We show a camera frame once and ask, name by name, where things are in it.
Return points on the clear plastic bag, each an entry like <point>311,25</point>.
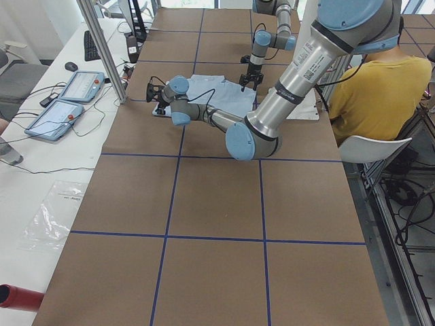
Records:
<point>49,228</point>

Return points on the person in yellow shirt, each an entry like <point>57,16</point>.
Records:
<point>376,100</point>

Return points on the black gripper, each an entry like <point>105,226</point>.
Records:
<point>162,105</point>
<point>252,68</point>

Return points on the white plastic chair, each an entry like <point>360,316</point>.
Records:
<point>357,149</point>

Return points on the upper teach pendant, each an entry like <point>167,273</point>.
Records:
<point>83,86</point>

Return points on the black computer keyboard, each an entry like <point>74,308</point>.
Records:
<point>90,49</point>

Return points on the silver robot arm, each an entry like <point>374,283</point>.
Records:
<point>340,28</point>
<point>282,39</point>

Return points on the black labelled box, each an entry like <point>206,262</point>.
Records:
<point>132,47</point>

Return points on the aluminium frame post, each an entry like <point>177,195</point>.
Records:
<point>96,31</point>

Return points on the black computer mouse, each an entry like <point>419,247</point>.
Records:
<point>71,66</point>

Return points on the teach pendant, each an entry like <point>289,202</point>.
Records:
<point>55,120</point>
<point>83,86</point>

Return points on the lower teach pendant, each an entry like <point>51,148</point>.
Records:
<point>55,120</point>

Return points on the grey office chair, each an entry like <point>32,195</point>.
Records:
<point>17,81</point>

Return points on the red fire extinguisher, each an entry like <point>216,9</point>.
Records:
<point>18,298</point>

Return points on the light blue button shirt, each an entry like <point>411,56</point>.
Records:
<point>223,94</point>

